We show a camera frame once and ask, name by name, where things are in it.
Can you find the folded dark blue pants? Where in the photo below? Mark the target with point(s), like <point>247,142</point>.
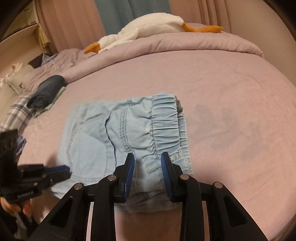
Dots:
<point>46,90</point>

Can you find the pink curtain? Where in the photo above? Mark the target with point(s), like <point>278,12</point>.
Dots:
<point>69,23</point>
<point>203,11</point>

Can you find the blue curtain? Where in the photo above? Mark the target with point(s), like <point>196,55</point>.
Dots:
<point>120,14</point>

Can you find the beige pillow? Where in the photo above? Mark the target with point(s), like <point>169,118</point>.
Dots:
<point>20,78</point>

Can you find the person's left hand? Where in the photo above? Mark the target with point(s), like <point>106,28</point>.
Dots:
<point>25,208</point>

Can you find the pink bed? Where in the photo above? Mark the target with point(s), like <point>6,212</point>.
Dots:
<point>231,115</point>

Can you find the pink quilt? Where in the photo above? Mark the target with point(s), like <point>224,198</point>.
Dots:
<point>161,44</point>

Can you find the dark crumpled garment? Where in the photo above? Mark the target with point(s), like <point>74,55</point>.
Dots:
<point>35,60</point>

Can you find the plaid shirt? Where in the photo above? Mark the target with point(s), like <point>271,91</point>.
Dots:
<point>49,59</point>

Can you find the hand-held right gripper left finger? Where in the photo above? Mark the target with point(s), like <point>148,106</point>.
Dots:
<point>129,176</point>

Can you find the light blue strawberry pants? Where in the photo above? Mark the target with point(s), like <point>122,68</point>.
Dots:
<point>97,129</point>

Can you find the plaid pillow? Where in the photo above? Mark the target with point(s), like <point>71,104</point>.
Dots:
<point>18,111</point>

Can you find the folded light green garment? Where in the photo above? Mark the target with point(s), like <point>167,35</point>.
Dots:
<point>59,93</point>

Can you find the yellow striped cloth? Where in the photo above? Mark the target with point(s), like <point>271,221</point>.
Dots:
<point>44,36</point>

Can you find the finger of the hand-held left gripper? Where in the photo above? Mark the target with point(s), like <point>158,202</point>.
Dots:
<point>56,168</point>
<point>60,177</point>

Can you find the folded light blue jeans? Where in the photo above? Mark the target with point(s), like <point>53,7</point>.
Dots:
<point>20,146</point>

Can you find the white goose plush toy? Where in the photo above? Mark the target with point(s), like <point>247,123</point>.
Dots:
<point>148,27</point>

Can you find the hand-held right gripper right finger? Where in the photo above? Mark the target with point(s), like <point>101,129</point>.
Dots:
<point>165,176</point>

